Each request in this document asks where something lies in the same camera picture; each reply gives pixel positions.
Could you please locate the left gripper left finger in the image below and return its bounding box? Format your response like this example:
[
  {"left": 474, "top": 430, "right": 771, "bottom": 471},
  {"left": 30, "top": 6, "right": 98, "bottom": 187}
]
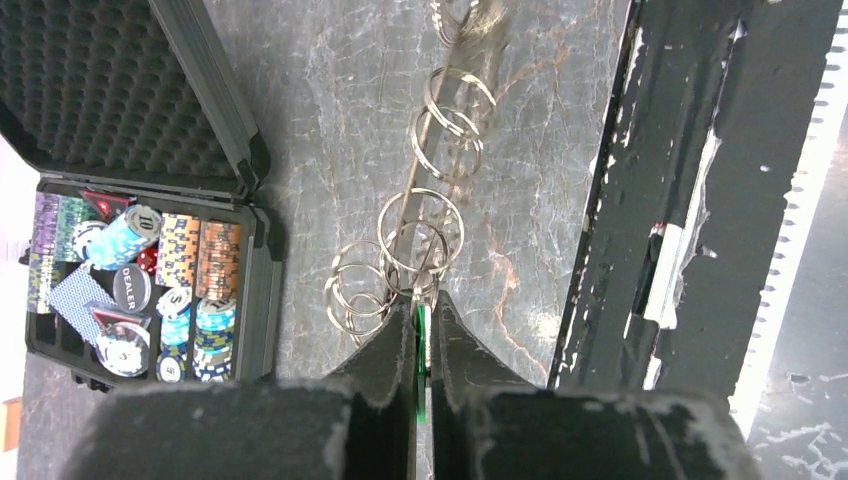
[{"left": 66, "top": 303, "right": 416, "bottom": 479}]

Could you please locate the black dealer button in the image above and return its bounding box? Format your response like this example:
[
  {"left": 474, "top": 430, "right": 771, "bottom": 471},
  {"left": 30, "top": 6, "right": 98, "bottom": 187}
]
[{"left": 112, "top": 263, "right": 152, "bottom": 313}]

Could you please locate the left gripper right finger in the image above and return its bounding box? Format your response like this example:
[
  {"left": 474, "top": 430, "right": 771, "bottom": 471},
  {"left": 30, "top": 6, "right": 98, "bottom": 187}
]
[{"left": 430, "top": 292, "right": 760, "bottom": 479}]

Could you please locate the large ring of keyrings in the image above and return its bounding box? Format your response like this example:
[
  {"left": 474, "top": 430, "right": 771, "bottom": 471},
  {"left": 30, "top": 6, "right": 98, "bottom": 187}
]
[{"left": 323, "top": 0, "right": 511, "bottom": 346}]

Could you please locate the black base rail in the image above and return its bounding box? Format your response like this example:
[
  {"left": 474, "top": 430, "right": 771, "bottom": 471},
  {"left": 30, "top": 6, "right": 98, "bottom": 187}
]
[{"left": 547, "top": 1, "right": 844, "bottom": 398}]

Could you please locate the green key tag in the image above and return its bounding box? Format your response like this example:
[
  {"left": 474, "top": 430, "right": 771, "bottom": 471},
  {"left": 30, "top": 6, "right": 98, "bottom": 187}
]
[{"left": 414, "top": 301, "right": 432, "bottom": 424}]

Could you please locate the black poker chip case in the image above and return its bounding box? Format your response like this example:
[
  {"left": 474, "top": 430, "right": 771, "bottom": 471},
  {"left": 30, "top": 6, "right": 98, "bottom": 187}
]
[{"left": 1, "top": 1, "right": 283, "bottom": 391}]

